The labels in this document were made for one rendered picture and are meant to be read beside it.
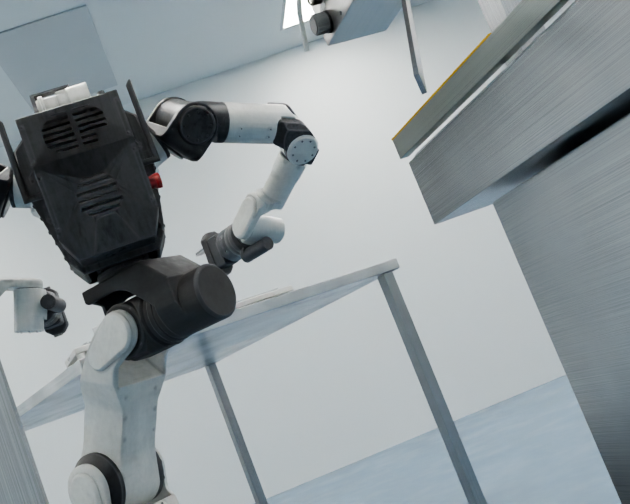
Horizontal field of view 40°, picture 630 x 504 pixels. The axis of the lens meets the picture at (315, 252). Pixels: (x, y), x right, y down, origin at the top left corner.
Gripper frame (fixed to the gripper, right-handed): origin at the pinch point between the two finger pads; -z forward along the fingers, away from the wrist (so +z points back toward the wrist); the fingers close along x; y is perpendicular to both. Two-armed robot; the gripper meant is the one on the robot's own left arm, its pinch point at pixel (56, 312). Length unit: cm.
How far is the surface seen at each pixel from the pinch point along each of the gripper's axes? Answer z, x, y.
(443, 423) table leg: -57, 67, 89
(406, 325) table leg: -57, 34, 90
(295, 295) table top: -36, 14, 60
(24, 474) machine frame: 109, 37, 14
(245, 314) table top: -27, 15, 44
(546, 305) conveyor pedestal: 109, 41, 84
